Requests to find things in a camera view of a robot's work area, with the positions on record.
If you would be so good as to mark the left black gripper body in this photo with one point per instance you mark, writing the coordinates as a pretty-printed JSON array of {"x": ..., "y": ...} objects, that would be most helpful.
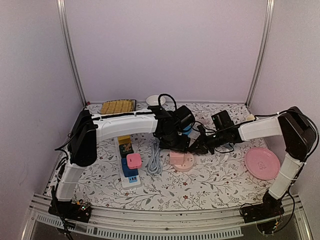
[{"x": 174, "y": 142}]

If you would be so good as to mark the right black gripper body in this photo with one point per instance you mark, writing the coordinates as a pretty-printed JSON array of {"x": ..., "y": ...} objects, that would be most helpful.
[{"x": 217, "y": 140}]

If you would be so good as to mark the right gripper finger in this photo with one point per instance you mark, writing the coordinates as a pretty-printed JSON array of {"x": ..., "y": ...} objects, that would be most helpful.
[
  {"x": 199, "y": 143},
  {"x": 202, "y": 150}
]

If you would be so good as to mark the pink round socket base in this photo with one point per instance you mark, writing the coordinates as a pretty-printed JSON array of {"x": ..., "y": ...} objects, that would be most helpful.
[{"x": 187, "y": 164}]

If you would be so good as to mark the cyan square plug adapter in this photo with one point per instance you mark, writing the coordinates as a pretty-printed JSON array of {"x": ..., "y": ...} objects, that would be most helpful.
[{"x": 187, "y": 130}]

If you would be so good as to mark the pink cube socket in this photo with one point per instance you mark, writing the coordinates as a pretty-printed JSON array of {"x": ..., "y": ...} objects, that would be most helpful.
[{"x": 176, "y": 158}]

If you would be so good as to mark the light blue power strip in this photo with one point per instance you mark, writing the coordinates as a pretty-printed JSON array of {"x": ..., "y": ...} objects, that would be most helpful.
[{"x": 154, "y": 165}]

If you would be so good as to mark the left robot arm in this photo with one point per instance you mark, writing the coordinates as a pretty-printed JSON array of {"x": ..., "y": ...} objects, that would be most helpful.
[{"x": 80, "y": 149}]

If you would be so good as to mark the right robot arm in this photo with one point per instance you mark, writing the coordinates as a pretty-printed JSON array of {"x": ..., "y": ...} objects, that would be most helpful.
[{"x": 299, "y": 134}]

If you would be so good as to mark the pink square plug adapter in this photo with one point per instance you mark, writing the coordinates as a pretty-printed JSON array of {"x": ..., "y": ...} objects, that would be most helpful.
[{"x": 134, "y": 161}]

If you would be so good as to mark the cream cup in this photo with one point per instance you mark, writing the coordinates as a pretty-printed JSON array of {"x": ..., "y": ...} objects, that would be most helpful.
[{"x": 250, "y": 117}]

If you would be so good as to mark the pink plate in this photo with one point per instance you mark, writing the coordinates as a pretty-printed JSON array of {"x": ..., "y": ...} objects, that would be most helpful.
[{"x": 262, "y": 163}]

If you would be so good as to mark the white ceramic bowl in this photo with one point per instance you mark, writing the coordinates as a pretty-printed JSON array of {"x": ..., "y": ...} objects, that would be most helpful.
[{"x": 153, "y": 100}]

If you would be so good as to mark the yellow cube adapter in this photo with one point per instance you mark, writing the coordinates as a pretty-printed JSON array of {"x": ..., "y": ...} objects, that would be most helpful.
[{"x": 126, "y": 139}]

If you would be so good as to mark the green patterned cube adapter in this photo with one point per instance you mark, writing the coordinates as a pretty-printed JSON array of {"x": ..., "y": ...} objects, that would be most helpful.
[{"x": 126, "y": 149}]

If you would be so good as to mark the dark blue cube adapter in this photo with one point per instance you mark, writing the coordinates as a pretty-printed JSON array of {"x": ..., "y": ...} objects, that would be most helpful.
[{"x": 126, "y": 170}]

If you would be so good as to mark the white long power strip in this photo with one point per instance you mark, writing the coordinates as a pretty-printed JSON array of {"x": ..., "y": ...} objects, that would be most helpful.
[{"x": 130, "y": 183}]

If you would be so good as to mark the yellow woven mat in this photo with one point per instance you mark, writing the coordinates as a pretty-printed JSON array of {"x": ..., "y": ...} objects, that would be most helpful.
[{"x": 118, "y": 106}]

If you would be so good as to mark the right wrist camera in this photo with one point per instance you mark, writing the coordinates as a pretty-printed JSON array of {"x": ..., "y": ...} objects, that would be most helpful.
[{"x": 222, "y": 120}]

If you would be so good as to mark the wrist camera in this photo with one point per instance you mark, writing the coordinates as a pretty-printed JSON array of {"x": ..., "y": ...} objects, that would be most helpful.
[
  {"x": 222, "y": 120},
  {"x": 183, "y": 117}
]

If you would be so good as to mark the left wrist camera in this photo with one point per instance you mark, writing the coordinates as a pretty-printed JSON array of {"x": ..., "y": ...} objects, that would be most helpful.
[{"x": 183, "y": 117}]

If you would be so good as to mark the front aluminium rail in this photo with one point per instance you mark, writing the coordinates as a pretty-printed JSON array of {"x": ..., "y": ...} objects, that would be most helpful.
[{"x": 211, "y": 224}]

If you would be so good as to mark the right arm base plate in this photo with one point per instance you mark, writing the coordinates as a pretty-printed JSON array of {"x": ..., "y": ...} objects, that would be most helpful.
[{"x": 257, "y": 212}]

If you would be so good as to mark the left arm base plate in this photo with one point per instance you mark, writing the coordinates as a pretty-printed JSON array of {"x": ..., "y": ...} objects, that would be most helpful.
[{"x": 78, "y": 211}]

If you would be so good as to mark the right aluminium frame post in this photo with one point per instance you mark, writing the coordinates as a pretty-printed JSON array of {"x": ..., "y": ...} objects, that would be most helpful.
[{"x": 262, "y": 50}]

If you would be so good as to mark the aluminium frame post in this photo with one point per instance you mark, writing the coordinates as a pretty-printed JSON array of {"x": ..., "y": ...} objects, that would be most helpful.
[
  {"x": 61, "y": 7},
  {"x": 262, "y": 50}
]

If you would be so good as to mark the left aluminium frame post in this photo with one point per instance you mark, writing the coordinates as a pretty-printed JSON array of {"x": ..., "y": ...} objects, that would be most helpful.
[{"x": 61, "y": 7}]

